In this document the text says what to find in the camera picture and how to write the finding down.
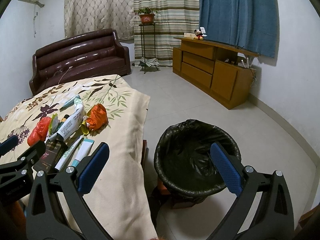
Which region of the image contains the black metal plant stand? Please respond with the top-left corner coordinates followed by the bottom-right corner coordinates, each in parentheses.
top-left (139, 23), bottom-right (159, 74)

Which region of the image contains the dark green bottle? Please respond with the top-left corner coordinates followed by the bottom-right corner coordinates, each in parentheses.
top-left (57, 114), bottom-right (69, 130)

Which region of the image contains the Mickey Mouse plush toy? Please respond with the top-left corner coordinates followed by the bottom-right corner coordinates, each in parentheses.
top-left (194, 29), bottom-right (203, 40)

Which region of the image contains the small box on cabinet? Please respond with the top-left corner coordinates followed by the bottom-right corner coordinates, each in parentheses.
top-left (184, 33), bottom-right (195, 39)

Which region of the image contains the white teal small tube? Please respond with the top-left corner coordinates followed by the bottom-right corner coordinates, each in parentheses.
top-left (71, 139), bottom-right (94, 167)

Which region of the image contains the blue medicine sachet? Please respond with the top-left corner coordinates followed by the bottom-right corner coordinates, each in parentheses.
top-left (59, 95), bottom-right (81, 112)

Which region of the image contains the yellow snack wrapper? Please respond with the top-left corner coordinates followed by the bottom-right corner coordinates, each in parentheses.
top-left (81, 115), bottom-right (90, 135)

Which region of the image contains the blue curtain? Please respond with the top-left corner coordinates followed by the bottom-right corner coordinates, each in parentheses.
top-left (199, 0), bottom-right (279, 58)

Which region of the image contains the white cable on sofa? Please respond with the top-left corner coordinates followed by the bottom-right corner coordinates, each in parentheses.
top-left (52, 65), bottom-right (74, 87)

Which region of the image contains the yellow green wrapper bundle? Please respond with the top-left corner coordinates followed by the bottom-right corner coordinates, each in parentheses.
top-left (48, 114), bottom-right (60, 135)

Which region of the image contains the orange plastic bag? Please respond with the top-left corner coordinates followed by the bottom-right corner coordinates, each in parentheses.
top-left (87, 103), bottom-right (108, 131)

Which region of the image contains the striped cloth on stand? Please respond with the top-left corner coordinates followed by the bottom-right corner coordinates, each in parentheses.
top-left (139, 57), bottom-right (159, 67)

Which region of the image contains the white green printed tube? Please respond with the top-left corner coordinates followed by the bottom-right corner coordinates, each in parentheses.
top-left (48, 98), bottom-right (86, 141)

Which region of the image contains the dark brown leather sofa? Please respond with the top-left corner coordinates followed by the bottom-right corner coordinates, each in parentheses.
top-left (29, 29), bottom-right (131, 95)

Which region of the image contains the potted green plant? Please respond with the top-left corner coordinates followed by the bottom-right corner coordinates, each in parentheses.
top-left (134, 7), bottom-right (160, 24)

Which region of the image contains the floral beige tablecloth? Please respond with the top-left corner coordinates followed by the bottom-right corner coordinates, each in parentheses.
top-left (1, 75), bottom-right (157, 239)

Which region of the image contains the white green toothpaste tube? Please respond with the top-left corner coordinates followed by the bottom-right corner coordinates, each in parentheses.
top-left (55, 135), bottom-right (84, 171)

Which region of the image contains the red plastic bag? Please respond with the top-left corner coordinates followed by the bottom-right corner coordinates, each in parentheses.
top-left (27, 116), bottom-right (52, 146)

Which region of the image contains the beige patterned curtain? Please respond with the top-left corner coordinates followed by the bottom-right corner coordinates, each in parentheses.
top-left (64, 0), bottom-right (134, 41)

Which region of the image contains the black lined trash bin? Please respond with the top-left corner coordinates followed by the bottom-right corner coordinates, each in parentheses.
top-left (153, 119), bottom-right (241, 203)

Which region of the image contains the striped curtain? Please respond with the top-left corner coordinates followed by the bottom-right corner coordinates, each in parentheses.
top-left (133, 0), bottom-right (200, 66)

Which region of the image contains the wooden TV cabinet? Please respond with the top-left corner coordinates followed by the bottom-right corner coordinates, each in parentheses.
top-left (172, 38), bottom-right (259, 109)

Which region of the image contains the black rectangular box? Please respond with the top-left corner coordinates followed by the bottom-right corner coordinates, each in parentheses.
top-left (33, 140), bottom-right (68, 174)

